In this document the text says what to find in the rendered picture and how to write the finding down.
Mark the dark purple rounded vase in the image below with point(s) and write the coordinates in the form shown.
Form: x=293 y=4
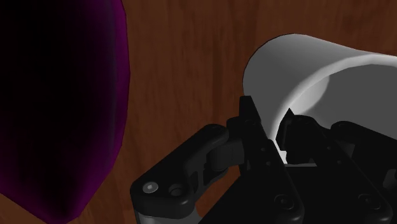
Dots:
x=59 y=102

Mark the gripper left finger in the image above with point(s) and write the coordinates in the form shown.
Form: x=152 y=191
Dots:
x=257 y=145

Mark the white cup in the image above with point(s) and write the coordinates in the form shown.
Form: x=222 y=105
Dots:
x=310 y=71

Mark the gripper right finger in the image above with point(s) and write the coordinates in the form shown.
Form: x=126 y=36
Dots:
x=328 y=149

